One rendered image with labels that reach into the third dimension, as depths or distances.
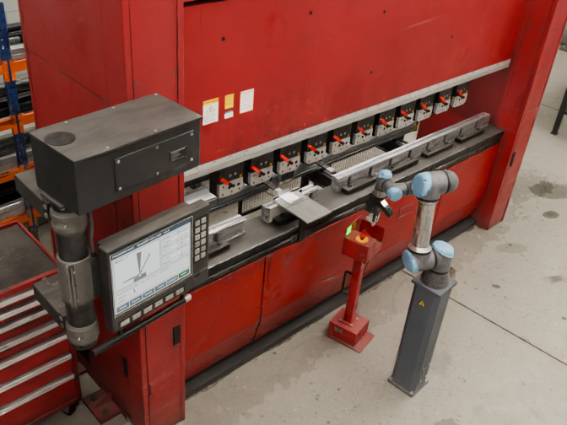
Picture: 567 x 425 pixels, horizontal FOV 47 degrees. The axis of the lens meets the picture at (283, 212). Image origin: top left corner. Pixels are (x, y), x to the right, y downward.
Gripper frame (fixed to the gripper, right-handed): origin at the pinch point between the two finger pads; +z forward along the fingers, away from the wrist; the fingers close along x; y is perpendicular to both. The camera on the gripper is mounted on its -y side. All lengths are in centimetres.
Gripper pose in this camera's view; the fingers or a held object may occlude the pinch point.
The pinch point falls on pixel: (374, 224)
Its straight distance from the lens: 375.0
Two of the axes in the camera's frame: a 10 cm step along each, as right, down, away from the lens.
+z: -1.5, 8.0, 5.8
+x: -5.6, 4.1, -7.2
